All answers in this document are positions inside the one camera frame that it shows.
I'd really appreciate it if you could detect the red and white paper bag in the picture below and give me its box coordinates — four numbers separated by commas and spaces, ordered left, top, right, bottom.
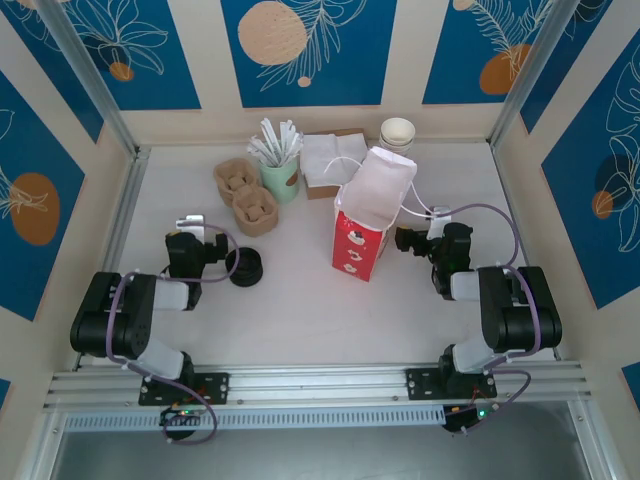
323, 146, 437, 283

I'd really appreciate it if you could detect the brown pulp cup carrier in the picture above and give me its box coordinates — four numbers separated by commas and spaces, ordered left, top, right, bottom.
233, 217, 280, 237
213, 158, 279, 230

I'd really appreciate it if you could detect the mint green straw holder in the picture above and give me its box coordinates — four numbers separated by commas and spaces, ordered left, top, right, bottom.
257, 149, 302, 205

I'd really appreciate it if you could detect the white napkin stack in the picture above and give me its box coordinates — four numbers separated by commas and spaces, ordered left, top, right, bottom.
299, 130, 371, 189

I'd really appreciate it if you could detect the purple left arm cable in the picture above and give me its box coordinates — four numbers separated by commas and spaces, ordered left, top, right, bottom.
106, 223, 241, 446

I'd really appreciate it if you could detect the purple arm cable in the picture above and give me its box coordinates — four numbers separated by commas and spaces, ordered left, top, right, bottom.
106, 223, 241, 446
439, 202, 546, 436

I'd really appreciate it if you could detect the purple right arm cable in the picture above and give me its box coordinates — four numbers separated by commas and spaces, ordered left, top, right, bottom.
439, 202, 546, 436

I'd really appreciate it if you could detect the aluminium side rail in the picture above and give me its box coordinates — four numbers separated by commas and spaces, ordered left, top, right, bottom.
74, 146, 152, 372

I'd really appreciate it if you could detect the blue floral wall panel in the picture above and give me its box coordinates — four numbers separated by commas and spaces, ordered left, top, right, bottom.
0, 72, 86, 322
519, 0, 640, 134
541, 54, 640, 310
422, 0, 554, 106
53, 0, 203, 112
221, 0, 399, 109
0, 9, 105, 145

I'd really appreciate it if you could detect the aluminium front rail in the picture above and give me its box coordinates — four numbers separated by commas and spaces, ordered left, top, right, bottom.
42, 362, 594, 414

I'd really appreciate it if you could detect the grey slotted cable duct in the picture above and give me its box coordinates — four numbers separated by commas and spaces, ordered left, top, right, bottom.
64, 405, 446, 432

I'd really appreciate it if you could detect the aluminium corner post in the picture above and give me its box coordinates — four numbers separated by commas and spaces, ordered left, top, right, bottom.
34, 0, 151, 159
488, 0, 574, 151

